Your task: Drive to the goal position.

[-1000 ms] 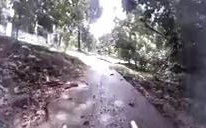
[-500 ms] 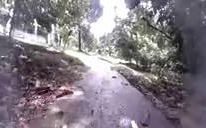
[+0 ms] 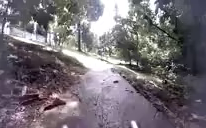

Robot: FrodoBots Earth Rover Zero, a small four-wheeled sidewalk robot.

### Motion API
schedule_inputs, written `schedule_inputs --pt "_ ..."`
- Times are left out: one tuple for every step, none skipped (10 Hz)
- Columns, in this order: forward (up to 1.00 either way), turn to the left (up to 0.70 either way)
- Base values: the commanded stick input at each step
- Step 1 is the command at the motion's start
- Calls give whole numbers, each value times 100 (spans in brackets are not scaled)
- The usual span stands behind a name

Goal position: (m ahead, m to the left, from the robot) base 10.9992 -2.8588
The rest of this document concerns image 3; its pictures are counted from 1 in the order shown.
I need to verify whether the grey concrete path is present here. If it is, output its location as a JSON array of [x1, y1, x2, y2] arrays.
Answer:
[[37, 48, 174, 128]]

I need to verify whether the row of trees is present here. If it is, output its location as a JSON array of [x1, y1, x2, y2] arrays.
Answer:
[[0, 0, 105, 53]]

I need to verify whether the leaf-strewn grass verge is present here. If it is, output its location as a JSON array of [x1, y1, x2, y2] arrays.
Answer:
[[100, 56, 206, 128]]

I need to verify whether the large dark-trunked tree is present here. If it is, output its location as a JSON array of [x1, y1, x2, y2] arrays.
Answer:
[[99, 0, 206, 81]]

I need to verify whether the leaf-strewn grass slope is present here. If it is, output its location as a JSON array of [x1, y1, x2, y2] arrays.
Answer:
[[0, 33, 90, 128]]

